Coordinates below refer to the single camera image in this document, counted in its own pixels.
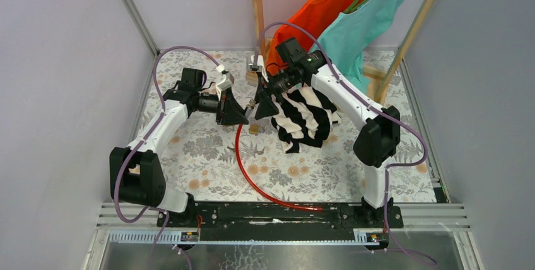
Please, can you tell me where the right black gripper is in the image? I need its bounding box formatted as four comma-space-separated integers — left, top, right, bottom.
254, 65, 299, 121

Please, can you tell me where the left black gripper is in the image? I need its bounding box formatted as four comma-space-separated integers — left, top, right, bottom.
194, 86, 249, 126

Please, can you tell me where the red cable lock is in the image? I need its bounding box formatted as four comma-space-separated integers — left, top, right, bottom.
235, 105, 341, 212

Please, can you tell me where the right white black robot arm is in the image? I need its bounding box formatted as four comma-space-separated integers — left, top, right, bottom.
249, 38, 400, 227

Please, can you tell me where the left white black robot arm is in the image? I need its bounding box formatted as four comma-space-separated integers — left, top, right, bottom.
109, 65, 249, 226

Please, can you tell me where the square brass padlock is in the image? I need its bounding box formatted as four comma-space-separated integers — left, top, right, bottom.
249, 124, 260, 134

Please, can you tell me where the floral table mat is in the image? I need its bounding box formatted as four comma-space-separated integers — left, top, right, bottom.
138, 50, 437, 203

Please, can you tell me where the black white striped cloth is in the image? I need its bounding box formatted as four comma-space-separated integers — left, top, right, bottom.
271, 86, 341, 153

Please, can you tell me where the orange t-shirt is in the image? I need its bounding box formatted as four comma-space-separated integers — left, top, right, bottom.
264, 0, 354, 75

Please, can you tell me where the teal t-shirt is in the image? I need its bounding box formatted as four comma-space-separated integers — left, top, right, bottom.
317, 0, 405, 93

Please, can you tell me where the wooden clothes rack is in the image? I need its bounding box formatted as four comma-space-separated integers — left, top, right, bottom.
252, 0, 436, 103

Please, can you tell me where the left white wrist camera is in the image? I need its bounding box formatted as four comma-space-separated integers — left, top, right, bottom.
216, 64, 235, 95

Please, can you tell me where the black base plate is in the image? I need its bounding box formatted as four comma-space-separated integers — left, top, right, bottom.
156, 201, 404, 242

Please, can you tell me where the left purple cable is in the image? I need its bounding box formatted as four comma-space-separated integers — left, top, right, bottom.
114, 46, 222, 224

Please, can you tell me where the aluminium rail frame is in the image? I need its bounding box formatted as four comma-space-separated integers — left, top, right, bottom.
82, 201, 483, 269

